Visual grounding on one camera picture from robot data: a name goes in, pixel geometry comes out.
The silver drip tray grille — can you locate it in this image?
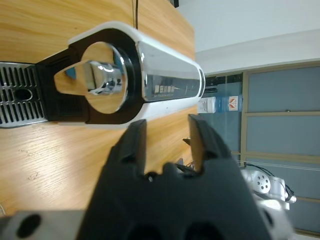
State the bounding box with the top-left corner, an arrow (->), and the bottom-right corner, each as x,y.
0,61 -> 48,129

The thin black cable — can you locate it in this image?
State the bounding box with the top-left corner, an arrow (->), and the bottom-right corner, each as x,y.
134,0 -> 140,30

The white capsule coffee machine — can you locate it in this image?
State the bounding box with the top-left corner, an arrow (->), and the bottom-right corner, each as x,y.
34,21 -> 206,130

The blue water bottle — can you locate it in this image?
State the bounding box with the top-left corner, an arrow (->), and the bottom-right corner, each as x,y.
214,94 -> 244,113

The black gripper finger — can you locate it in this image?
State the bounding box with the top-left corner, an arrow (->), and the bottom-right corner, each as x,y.
99,119 -> 151,191
188,114 -> 241,176

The white water dispenser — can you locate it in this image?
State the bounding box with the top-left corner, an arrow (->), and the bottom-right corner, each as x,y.
199,97 -> 217,114

